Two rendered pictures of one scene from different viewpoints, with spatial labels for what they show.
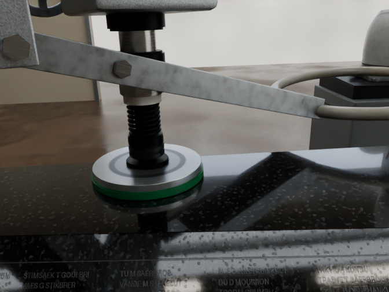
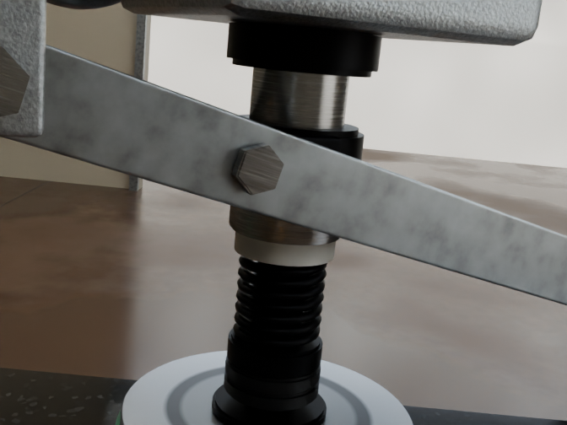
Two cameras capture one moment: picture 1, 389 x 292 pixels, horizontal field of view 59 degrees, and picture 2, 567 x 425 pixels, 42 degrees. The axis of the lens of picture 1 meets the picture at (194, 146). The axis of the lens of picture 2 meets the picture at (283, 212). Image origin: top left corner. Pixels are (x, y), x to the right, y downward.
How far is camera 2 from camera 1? 0.15 m
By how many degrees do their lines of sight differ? 8
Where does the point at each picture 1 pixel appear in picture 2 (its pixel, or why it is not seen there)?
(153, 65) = (337, 169)
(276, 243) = not seen: outside the picture
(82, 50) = (162, 108)
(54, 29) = (71, 33)
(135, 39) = (299, 94)
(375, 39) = not seen: outside the picture
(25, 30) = (22, 40)
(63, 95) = (65, 169)
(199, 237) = not seen: outside the picture
